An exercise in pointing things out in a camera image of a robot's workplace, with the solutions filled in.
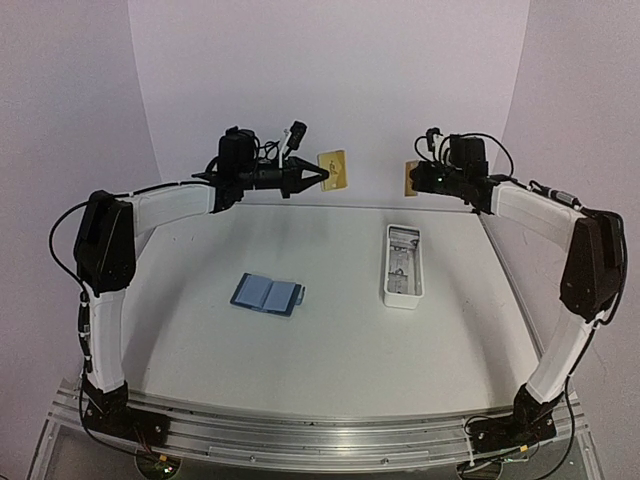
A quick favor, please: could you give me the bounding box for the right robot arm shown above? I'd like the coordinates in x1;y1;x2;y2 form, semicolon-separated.
409;127;628;453

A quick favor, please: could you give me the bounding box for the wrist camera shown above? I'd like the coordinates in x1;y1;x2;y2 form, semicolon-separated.
278;120;307;167
425;127;445;163

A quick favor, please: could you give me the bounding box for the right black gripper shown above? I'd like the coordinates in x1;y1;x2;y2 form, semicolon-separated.
411;159;468;196

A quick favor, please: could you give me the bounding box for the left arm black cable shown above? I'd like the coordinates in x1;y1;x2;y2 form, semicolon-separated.
47;199;96;286

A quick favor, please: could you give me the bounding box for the blue card holder wallet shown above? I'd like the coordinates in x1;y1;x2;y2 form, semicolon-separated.
230;273;306;318

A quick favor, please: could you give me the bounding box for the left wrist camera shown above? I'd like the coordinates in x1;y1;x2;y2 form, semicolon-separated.
278;120;307;167

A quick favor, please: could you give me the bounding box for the white plastic tray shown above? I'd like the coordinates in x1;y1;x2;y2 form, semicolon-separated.
382;224;424;310

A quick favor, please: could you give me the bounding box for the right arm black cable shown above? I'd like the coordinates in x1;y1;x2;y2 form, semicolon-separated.
412;130;516;179

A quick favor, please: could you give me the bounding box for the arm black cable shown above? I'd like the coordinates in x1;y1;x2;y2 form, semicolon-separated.
47;199;96;286
412;130;516;179

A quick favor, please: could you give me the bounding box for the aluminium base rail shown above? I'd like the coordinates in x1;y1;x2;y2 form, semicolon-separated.
47;379;589;469

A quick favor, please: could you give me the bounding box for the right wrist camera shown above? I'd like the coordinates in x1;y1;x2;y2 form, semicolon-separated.
425;127;445;163

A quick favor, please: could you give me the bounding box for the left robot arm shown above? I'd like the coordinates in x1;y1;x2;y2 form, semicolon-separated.
73;121;329;451

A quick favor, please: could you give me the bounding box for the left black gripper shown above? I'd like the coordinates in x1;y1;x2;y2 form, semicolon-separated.
238;154;329;197

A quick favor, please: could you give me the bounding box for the gold credit card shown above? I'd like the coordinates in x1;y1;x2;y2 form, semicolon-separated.
404;160;419;197
317;150;348;192

